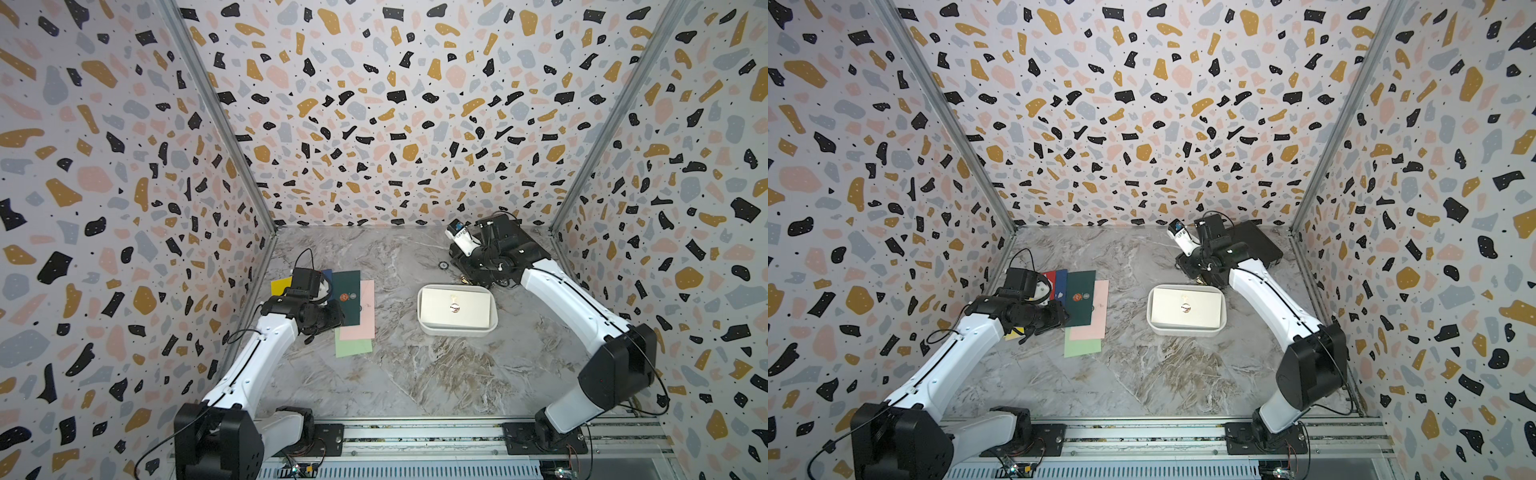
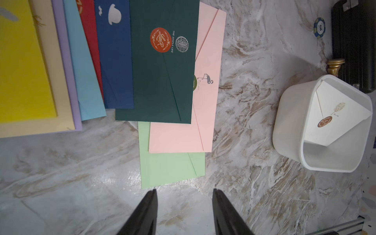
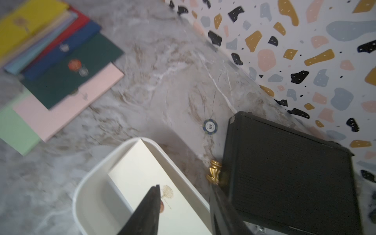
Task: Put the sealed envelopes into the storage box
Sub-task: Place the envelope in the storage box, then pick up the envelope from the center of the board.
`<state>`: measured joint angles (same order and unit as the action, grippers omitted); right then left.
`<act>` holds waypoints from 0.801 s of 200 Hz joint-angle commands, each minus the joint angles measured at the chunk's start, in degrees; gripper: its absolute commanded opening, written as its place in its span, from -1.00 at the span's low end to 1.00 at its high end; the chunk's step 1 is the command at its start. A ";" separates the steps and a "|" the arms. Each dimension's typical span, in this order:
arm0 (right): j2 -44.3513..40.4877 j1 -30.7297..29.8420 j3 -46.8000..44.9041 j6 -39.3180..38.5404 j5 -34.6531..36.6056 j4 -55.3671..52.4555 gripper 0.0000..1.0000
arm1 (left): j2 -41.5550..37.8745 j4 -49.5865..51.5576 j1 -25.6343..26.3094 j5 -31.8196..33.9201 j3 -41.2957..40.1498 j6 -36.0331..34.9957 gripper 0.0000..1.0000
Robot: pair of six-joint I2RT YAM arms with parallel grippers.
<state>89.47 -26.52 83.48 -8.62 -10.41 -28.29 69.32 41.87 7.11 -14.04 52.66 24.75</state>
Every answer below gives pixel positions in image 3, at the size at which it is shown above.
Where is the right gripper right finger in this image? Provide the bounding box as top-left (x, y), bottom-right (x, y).
top-left (209, 184), bottom-right (253, 235)

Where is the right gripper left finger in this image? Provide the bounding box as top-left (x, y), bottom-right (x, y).
top-left (118, 185), bottom-right (161, 235)

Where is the cream envelope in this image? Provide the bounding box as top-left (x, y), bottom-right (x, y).
top-left (108, 139), bottom-right (212, 235)

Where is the white storage box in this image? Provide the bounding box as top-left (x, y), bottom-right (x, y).
top-left (72, 136), bottom-right (213, 235)

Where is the pink envelope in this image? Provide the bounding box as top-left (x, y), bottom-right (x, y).
top-left (13, 63), bottom-right (124, 142)

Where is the light green envelope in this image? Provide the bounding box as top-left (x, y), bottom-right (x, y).
top-left (1, 90), bottom-right (41, 156)

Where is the dark green envelope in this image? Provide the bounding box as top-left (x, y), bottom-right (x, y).
top-left (21, 33), bottom-right (123, 109)

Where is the gold wax stamp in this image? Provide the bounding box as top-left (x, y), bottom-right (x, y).
top-left (206, 160), bottom-right (222, 185)

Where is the black case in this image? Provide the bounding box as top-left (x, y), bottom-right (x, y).
top-left (219, 112), bottom-right (363, 235)

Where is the poker chip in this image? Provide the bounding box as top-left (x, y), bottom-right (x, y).
top-left (202, 119), bottom-right (218, 135)

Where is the light blue envelope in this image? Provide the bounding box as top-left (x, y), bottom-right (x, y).
top-left (2, 13), bottom-right (79, 75)

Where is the red envelope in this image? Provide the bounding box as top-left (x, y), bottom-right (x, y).
top-left (27, 6), bottom-right (90, 68)

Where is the yellow envelope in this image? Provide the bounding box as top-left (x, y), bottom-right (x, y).
top-left (1, 1), bottom-right (69, 57)

